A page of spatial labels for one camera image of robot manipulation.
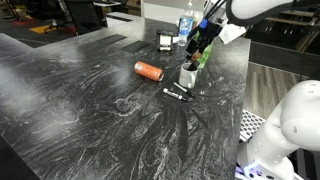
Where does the green snack bag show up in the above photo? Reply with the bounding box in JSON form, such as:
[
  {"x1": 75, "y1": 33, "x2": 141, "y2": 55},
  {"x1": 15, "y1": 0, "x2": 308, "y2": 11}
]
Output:
[{"x1": 192, "y1": 30, "x2": 215, "y2": 70}]

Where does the orange cylindrical can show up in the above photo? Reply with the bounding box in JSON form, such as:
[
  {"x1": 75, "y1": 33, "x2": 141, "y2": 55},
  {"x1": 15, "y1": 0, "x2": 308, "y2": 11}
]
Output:
[{"x1": 133, "y1": 60, "x2": 165, "y2": 83}]

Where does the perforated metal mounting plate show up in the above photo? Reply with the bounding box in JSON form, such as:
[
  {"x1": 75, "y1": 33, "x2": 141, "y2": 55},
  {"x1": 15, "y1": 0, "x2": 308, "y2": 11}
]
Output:
[{"x1": 239, "y1": 108, "x2": 268, "y2": 143}]

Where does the white ceramic mug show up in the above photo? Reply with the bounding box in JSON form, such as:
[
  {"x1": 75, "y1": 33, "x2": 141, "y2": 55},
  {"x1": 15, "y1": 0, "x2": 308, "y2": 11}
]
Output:
[{"x1": 178, "y1": 62, "x2": 200, "y2": 90}]

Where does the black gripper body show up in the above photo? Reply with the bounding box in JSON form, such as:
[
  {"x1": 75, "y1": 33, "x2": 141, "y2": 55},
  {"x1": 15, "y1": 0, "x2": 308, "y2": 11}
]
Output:
[{"x1": 190, "y1": 21, "x2": 223, "y2": 51}]

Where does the dark counter grommet plate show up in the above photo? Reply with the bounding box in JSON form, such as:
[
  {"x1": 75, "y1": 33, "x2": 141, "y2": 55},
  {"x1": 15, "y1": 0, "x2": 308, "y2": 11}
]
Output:
[{"x1": 96, "y1": 33, "x2": 128, "y2": 46}]

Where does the black gripper cable bundle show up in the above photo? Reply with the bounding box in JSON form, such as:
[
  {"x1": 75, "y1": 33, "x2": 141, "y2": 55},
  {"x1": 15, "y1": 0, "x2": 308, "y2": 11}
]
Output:
[{"x1": 203, "y1": 0, "x2": 231, "y2": 24}]

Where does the black marker with white label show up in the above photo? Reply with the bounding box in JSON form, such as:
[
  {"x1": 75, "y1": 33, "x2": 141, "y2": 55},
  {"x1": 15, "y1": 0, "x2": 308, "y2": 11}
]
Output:
[{"x1": 162, "y1": 87, "x2": 189, "y2": 103}]

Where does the brown cardboard box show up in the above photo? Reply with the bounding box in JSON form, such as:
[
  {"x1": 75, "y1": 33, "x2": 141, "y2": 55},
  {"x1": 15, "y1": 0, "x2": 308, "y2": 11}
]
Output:
[{"x1": 126, "y1": 0, "x2": 142, "y2": 17}]

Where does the thin black pen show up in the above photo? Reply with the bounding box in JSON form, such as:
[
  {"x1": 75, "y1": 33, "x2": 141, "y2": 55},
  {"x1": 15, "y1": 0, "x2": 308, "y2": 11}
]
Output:
[{"x1": 172, "y1": 81, "x2": 196, "y2": 99}]

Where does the clear water bottle blue label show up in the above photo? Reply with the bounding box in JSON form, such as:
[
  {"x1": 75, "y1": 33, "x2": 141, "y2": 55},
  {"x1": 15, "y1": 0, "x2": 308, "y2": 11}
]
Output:
[{"x1": 177, "y1": 1, "x2": 195, "y2": 47}]

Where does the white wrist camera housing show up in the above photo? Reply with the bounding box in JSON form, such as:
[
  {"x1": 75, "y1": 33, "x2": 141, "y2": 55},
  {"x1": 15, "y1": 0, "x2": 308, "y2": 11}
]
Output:
[{"x1": 218, "y1": 22, "x2": 248, "y2": 45}]

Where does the blue cable connector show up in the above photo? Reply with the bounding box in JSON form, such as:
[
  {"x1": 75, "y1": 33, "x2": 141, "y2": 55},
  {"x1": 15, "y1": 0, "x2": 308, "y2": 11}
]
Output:
[{"x1": 198, "y1": 18, "x2": 209, "y2": 30}]

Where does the black office chair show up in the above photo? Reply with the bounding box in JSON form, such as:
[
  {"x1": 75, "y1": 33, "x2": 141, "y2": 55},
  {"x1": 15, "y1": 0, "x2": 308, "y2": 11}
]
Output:
[
  {"x1": 64, "y1": 0, "x2": 108, "y2": 35},
  {"x1": 32, "y1": 0, "x2": 68, "y2": 34}
]

